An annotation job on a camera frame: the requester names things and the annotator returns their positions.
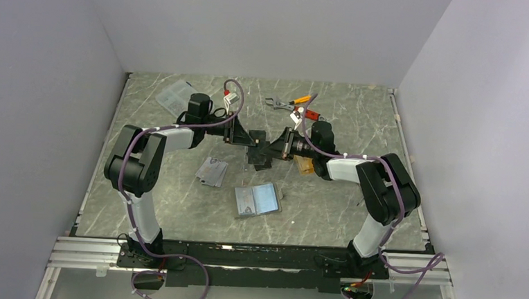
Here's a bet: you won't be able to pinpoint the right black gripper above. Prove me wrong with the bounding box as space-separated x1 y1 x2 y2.
259 126 320 164

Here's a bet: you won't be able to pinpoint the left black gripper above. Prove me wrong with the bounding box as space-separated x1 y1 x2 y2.
201 110 258 147

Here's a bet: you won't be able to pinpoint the black card wallet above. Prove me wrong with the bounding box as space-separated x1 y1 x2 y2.
246 130 272 171

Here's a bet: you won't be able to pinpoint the silver credit cards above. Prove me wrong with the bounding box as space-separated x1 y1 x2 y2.
195 156 228 188

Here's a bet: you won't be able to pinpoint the grey card holder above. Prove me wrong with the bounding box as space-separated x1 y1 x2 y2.
233 183 283 219

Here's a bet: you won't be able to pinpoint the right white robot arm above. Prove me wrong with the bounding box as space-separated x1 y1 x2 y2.
248 121 421 277

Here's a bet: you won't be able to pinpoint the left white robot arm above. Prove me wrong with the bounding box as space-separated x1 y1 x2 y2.
103 93 259 267

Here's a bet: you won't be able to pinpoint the red adjustable wrench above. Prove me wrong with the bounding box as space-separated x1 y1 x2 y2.
304 109 326 122

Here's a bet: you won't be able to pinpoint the clear plastic organizer box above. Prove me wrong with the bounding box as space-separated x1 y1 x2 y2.
155 80 197 117

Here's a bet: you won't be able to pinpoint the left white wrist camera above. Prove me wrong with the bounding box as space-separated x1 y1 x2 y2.
223 89 240 113

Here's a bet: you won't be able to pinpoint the orange handled pliers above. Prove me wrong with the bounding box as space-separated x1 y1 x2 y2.
264 96 311 111

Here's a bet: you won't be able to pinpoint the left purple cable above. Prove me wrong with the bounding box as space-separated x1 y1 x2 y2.
110 72 246 299

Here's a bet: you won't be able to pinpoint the purple cable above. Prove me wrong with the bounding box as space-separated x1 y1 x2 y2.
287 92 455 299
110 72 246 299

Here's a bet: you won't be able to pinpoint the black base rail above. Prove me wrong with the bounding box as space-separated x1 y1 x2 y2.
116 239 389 293

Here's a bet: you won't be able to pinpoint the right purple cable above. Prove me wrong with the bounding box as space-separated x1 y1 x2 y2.
287 92 455 299

